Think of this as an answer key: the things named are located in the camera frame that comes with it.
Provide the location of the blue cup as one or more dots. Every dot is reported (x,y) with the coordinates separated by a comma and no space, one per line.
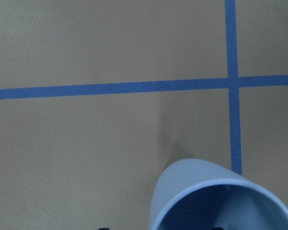
(193,194)

